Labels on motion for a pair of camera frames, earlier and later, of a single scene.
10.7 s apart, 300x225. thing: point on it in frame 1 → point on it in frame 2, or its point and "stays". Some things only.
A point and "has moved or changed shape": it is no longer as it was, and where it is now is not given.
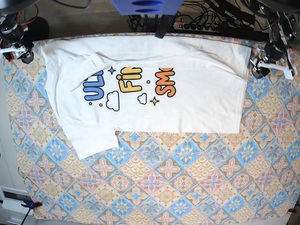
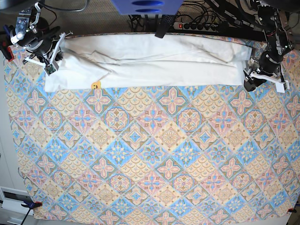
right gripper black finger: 29,57 → 59,56
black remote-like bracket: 165,24 stays
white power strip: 193,26 stays
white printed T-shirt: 102,84 has moved or changed shape
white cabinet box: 12,212 stays
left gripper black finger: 258,71 → 251,84
